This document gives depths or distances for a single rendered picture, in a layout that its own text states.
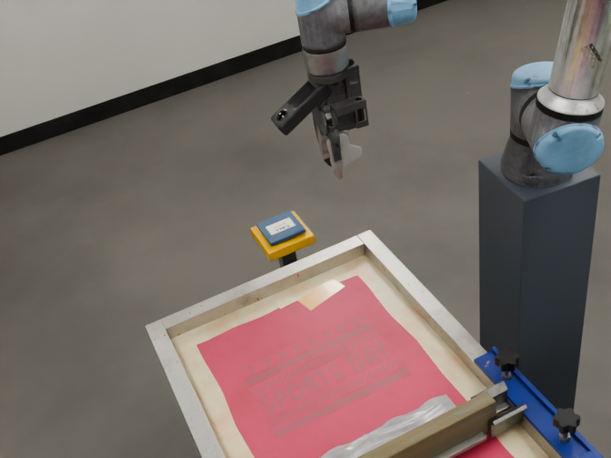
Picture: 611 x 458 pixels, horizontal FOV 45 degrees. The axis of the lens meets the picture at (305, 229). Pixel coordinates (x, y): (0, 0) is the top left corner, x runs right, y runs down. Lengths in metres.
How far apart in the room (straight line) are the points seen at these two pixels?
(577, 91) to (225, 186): 2.74
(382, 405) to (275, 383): 0.23
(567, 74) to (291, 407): 0.81
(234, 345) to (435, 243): 1.79
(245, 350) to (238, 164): 2.48
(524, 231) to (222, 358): 0.69
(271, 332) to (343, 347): 0.17
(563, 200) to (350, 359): 0.55
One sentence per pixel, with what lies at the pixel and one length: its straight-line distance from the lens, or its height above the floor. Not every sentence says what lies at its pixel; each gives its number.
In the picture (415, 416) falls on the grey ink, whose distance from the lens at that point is 1.48.
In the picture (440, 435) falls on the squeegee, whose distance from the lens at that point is 1.35.
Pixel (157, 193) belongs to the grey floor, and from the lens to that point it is 3.99.
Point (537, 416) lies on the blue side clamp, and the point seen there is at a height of 1.00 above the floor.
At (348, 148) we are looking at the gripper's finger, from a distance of 1.36.
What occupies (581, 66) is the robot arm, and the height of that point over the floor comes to 1.52.
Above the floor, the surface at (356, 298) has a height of 0.95.
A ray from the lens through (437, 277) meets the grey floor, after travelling 3.15.
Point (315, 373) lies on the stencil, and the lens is 1.57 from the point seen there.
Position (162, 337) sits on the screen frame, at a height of 0.99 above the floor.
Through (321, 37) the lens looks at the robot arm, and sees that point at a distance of 1.25.
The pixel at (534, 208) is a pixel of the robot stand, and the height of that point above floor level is 1.17.
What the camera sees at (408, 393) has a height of 0.95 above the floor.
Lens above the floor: 2.14
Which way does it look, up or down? 38 degrees down
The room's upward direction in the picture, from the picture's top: 11 degrees counter-clockwise
